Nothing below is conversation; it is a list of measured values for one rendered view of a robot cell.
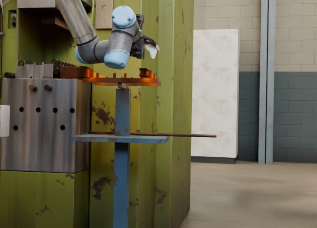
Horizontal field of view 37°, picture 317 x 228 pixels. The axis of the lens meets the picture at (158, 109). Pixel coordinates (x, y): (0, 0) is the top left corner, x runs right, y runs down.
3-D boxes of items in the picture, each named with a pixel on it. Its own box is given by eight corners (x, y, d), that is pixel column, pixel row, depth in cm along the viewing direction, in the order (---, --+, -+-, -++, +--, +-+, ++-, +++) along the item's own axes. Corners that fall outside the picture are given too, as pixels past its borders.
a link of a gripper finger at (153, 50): (157, 63, 182) (140, 55, 175) (159, 49, 183) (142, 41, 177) (163, 61, 180) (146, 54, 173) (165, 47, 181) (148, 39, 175)
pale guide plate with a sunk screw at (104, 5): (112, 28, 239) (112, -5, 239) (95, 28, 240) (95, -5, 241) (113, 28, 241) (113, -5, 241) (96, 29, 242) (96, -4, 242)
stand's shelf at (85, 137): (165, 143, 193) (165, 138, 193) (69, 141, 197) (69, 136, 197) (169, 139, 223) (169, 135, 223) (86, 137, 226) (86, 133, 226)
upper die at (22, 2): (54, 7, 232) (54, -13, 232) (16, 8, 236) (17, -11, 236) (83, 23, 273) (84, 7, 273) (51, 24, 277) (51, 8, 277)
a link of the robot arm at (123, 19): (106, 26, 149) (112, 1, 151) (114, 39, 160) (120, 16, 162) (130, 29, 148) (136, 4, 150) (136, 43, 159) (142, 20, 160)
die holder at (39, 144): (74, 173, 222) (76, 78, 223) (0, 169, 230) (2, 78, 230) (108, 161, 277) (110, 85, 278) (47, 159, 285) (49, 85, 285)
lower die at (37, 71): (53, 79, 231) (53, 62, 232) (14, 79, 235) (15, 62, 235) (82, 85, 273) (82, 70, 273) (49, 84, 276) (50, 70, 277)
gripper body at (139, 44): (125, 59, 175) (118, 46, 164) (127, 37, 177) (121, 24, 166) (145, 60, 174) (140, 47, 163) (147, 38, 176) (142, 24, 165)
